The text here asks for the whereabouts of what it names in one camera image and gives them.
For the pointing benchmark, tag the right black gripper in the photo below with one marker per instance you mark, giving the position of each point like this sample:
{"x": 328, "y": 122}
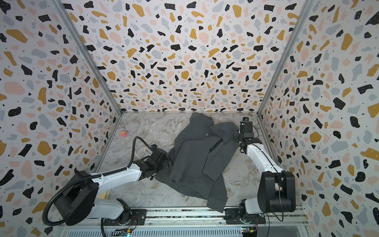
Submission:
{"x": 240, "y": 136}

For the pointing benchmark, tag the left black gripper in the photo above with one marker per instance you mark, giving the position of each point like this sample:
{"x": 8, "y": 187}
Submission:
{"x": 165, "y": 163}

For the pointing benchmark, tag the dark grey jacket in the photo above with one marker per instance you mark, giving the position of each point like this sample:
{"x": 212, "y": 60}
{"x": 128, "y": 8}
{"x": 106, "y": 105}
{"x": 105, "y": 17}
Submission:
{"x": 201, "y": 153}

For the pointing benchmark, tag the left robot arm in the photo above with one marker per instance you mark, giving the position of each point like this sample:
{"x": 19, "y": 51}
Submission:
{"x": 79, "y": 199}

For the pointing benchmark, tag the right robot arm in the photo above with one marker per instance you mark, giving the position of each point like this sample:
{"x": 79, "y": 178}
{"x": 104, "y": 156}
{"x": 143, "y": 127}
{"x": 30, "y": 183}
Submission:
{"x": 276, "y": 191}

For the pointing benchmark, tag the pink sticker on table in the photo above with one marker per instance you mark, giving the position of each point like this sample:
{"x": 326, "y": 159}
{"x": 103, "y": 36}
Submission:
{"x": 123, "y": 134}

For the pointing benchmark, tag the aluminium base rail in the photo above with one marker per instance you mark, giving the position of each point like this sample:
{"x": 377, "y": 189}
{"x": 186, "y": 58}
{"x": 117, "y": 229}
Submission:
{"x": 194, "y": 222}

